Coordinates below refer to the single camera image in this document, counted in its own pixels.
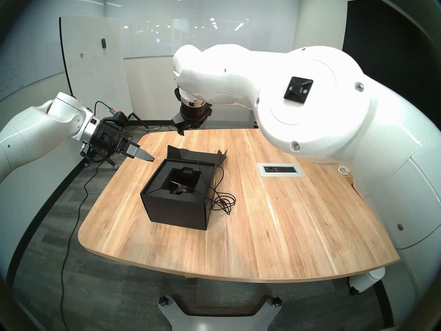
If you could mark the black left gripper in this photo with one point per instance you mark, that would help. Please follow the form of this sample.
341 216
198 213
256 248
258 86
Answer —
110 140

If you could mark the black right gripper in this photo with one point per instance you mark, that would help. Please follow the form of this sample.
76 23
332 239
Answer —
193 114

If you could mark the black cardboard box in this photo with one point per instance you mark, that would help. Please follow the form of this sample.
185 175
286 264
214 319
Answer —
179 209

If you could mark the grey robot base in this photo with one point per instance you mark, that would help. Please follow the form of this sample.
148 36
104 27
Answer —
172 316

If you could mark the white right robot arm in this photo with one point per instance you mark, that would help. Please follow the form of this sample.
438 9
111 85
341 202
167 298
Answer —
327 109

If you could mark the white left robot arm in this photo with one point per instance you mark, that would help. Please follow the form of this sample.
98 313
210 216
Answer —
34 133

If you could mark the grey ribbed mesh chair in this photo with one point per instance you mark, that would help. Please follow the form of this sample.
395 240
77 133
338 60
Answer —
231 116

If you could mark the white freestanding whiteboard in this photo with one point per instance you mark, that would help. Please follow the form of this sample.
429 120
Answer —
96 68

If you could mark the silver table power outlet panel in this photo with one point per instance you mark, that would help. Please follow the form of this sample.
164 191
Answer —
280 169

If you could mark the glass whiteboard with blue writing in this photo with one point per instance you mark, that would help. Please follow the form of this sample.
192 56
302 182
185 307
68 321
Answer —
20 58

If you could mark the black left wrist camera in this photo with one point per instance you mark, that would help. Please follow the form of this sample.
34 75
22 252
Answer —
117 119

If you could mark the wall-mounted glass whiteboard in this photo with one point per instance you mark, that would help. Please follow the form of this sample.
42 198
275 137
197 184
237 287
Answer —
206 23

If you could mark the large black wall screen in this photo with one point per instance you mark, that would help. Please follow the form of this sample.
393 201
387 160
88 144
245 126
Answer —
389 33

